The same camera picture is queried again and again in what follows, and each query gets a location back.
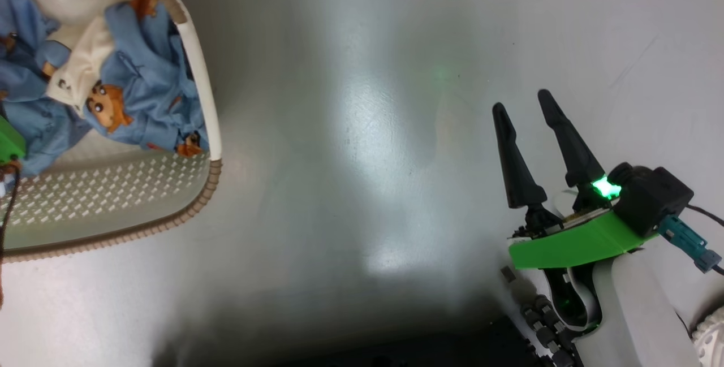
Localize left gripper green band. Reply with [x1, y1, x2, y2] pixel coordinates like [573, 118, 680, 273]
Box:
[0, 116, 27, 165]

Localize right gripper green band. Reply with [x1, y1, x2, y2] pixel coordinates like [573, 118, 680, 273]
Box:
[492, 90, 660, 270]

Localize blue printed clothes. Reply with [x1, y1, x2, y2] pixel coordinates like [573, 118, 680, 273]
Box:
[45, 0, 210, 158]

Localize cream perforated laundry basket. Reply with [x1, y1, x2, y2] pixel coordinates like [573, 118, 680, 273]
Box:
[0, 0, 222, 263]

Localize thin black left gripper cable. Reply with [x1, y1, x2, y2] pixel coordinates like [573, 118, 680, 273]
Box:
[0, 161, 22, 311]

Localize teal connector right camera cable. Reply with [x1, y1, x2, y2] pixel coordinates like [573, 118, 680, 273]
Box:
[657, 205, 724, 275]

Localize black ribbed cable conduit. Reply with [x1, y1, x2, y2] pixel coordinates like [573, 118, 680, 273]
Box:
[519, 293, 584, 367]

